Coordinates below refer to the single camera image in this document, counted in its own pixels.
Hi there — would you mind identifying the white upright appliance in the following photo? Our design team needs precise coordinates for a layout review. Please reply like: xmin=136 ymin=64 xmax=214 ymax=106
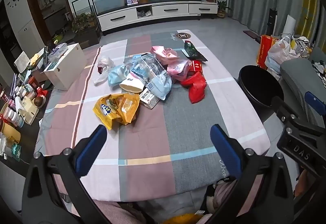
xmin=283 ymin=14 xmax=296 ymax=36

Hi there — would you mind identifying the pink plastic bag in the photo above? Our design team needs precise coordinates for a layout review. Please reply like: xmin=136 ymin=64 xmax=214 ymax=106
xmin=167 ymin=59 xmax=191 ymax=82

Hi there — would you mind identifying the yellow patterned curtain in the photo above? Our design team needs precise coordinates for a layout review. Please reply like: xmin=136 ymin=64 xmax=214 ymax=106
xmin=301 ymin=0 xmax=320 ymax=38

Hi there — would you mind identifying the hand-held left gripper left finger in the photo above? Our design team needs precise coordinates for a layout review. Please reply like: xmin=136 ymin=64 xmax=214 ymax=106
xmin=22 ymin=125 xmax=112 ymax=224

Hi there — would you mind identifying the clear printed plastic package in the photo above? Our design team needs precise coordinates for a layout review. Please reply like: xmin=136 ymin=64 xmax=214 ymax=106
xmin=127 ymin=53 xmax=169 ymax=87

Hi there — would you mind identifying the yellow mug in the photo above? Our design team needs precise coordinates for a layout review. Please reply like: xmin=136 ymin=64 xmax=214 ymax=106
xmin=0 ymin=122 xmax=21 ymax=144

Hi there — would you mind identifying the white printed packet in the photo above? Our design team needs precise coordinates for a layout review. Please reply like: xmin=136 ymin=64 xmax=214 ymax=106
xmin=140 ymin=88 xmax=160 ymax=109

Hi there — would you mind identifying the bushy plant in dark planter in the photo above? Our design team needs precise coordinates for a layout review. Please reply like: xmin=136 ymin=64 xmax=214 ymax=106
xmin=71 ymin=12 xmax=100 ymax=49

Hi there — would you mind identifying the black upright vacuum cleaner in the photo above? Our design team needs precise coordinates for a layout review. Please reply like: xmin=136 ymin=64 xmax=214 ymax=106
xmin=266 ymin=0 xmax=278 ymax=36

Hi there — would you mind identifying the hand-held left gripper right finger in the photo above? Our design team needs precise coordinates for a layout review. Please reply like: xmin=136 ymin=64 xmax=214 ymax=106
xmin=209 ymin=124 xmax=306 ymax=224

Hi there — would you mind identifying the small potted plant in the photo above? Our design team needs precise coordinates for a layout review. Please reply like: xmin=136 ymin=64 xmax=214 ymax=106
xmin=216 ymin=0 xmax=231 ymax=19

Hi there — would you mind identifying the white blue-striped paper cup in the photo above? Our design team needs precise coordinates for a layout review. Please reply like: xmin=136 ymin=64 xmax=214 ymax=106
xmin=119 ymin=78 xmax=144 ymax=94

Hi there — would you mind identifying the blue face mask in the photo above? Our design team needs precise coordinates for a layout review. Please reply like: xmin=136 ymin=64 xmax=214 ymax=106
xmin=108 ymin=65 xmax=133 ymax=87

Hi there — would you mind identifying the light blue plastic bag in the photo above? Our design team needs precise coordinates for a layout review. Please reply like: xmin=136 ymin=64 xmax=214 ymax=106
xmin=143 ymin=75 xmax=173 ymax=101

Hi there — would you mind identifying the person's right hand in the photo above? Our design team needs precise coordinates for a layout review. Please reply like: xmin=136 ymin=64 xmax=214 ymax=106
xmin=294 ymin=168 xmax=313 ymax=198

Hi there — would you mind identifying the yellow chip bag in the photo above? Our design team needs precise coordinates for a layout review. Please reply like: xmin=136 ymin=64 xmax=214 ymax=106
xmin=92 ymin=93 xmax=141 ymax=130

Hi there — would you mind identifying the plaid tablecloth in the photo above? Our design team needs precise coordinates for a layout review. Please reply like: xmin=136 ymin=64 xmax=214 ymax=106
xmin=34 ymin=29 xmax=271 ymax=203

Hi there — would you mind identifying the pink snack packet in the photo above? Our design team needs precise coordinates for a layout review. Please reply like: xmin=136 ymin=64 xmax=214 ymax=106
xmin=150 ymin=46 xmax=178 ymax=61

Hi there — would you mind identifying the white wooden box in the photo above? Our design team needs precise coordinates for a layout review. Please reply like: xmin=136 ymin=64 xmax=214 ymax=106
xmin=44 ymin=43 xmax=87 ymax=91

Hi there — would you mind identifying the white television cabinet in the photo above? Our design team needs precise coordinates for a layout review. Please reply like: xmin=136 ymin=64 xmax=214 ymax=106
xmin=97 ymin=0 xmax=219 ymax=35

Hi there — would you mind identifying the white jar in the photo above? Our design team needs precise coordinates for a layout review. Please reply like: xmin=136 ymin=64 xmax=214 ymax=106
xmin=4 ymin=107 xmax=24 ymax=128

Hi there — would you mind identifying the clear plastic bag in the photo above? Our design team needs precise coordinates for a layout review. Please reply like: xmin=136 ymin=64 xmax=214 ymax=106
xmin=94 ymin=55 xmax=116 ymax=85

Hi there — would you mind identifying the pile of mixed clothes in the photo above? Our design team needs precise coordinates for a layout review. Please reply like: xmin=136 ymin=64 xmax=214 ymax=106
xmin=311 ymin=58 xmax=326 ymax=86
xmin=292 ymin=36 xmax=312 ymax=58

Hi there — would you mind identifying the grey sofa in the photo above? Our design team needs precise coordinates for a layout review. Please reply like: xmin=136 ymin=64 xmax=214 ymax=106
xmin=280 ymin=47 xmax=326 ymax=128

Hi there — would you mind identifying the brown round bowl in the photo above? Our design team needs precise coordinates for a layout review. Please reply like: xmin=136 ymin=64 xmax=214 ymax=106
xmin=34 ymin=95 xmax=46 ymax=109

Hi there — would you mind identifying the dark floor mat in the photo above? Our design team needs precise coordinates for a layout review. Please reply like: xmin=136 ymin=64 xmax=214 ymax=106
xmin=243 ymin=30 xmax=263 ymax=41

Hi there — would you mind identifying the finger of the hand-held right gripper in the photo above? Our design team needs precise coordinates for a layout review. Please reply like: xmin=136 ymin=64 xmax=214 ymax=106
xmin=270 ymin=95 xmax=306 ymax=127
xmin=304 ymin=91 xmax=326 ymax=113

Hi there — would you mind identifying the white cardboard box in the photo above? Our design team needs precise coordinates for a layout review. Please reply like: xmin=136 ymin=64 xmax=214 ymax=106
xmin=18 ymin=98 xmax=40 ymax=125

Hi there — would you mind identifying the white plastic bag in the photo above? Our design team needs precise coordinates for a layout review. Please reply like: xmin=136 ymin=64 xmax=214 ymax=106
xmin=265 ymin=37 xmax=298 ymax=74

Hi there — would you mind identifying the black trash bin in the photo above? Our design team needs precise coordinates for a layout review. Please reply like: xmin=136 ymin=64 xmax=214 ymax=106
xmin=237 ymin=65 xmax=284 ymax=119

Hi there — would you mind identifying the red shopping bag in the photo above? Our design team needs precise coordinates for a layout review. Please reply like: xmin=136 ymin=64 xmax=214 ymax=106
xmin=256 ymin=35 xmax=279 ymax=69

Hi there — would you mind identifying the green snack packet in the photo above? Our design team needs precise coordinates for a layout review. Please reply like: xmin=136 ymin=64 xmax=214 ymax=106
xmin=184 ymin=41 xmax=208 ymax=62

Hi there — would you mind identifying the red plastic bag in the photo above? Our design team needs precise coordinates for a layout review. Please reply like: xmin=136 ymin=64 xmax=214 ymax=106
xmin=181 ymin=71 xmax=207 ymax=104

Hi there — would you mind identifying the clear plastic packet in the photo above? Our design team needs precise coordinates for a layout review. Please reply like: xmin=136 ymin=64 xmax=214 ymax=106
xmin=48 ymin=43 xmax=69 ymax=61

